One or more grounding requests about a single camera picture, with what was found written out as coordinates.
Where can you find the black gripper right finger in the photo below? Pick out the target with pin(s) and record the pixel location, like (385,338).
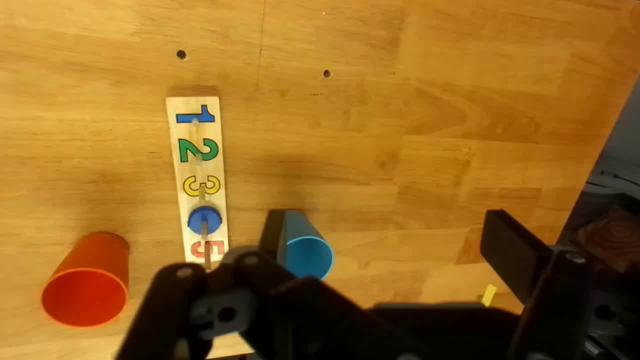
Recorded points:
(512,251)

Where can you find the wooden number peg board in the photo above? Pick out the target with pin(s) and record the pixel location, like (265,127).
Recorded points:
(201,170)

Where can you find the orange plastic cup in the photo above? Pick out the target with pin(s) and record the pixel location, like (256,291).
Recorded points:
(86,293)

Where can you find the yellow tape piece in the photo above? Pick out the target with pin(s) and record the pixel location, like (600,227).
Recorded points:
(488,294)

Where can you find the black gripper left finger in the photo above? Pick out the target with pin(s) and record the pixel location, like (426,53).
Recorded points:
(272,233)

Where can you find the blue plastic cup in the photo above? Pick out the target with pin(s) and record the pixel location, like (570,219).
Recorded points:
(309,256)

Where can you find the wooden stool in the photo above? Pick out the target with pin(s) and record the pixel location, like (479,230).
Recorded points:
(613,237)

